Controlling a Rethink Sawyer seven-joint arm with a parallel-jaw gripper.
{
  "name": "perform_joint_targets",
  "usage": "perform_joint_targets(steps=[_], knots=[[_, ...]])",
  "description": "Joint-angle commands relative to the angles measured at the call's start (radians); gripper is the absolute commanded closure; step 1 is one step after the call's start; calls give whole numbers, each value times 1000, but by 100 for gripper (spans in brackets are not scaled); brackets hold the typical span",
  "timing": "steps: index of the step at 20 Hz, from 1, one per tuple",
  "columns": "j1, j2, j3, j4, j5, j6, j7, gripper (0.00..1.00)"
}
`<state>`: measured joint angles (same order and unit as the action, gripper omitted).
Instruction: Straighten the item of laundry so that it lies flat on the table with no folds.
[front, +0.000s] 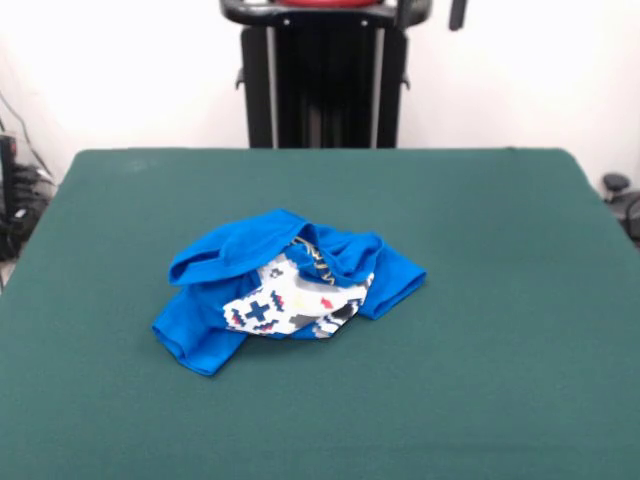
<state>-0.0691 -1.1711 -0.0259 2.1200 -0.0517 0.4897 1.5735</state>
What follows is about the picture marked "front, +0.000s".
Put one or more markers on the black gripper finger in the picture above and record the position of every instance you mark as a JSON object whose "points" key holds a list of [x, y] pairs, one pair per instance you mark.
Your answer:
{"points": [[458, 12], [412, 12]]}

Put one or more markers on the blue game-controller print t-shirt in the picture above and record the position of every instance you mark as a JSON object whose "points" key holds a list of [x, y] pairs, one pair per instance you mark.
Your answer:
{"points": [[210, 320]]}

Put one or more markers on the dark green table cloth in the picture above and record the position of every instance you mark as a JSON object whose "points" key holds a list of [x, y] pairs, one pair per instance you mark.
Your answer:
{"points": [[450, 350]]}

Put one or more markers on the black electronics box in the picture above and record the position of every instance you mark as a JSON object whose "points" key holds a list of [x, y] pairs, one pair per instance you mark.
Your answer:
{"points": [[7, 170]]}

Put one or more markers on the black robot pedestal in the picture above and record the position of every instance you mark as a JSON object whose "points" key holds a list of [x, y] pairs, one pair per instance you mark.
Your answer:
{"points": [[325, 75]]}

